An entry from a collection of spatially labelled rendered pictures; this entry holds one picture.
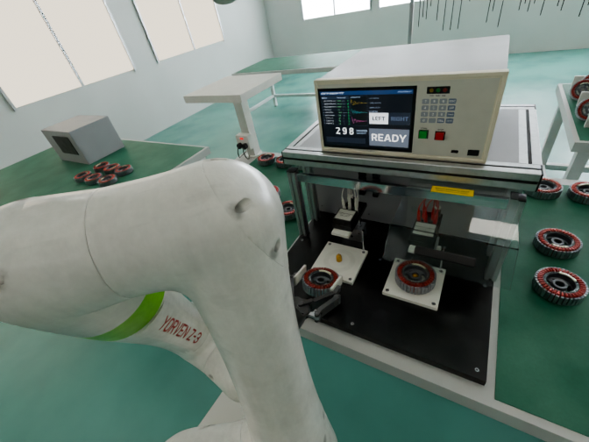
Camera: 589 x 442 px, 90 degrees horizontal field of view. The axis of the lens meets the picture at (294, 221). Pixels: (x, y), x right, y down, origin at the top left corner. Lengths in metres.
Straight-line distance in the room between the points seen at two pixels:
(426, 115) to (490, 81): 0.14
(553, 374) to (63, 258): 0.93
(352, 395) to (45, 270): 1.46
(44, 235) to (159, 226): 0.09
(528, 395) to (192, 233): 0.80
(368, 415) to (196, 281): 1.38
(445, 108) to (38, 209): 0.75
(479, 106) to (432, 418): 1.27
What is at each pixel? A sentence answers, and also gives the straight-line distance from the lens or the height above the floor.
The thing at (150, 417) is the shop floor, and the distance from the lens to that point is 1.88.
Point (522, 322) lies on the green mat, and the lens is 1.00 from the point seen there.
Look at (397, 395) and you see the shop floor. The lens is 1.63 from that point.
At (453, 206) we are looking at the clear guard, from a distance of 0.77.
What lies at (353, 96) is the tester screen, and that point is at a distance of 0.84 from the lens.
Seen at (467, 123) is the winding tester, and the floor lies 1.21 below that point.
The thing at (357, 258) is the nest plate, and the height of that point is 0.78.
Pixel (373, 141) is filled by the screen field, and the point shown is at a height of 1.16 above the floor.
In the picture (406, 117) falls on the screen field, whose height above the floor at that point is 1.22.
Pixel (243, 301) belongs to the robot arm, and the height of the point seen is 1.30.
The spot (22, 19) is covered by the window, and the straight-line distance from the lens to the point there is 5.22.
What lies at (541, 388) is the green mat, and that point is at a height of 0.75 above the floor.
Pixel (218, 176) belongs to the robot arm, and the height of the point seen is 1.40.
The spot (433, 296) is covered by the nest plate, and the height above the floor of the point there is 0.78.
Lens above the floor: 1.51
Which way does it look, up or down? 37 degrees down
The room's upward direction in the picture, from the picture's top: 12 degrees counter-clockwise
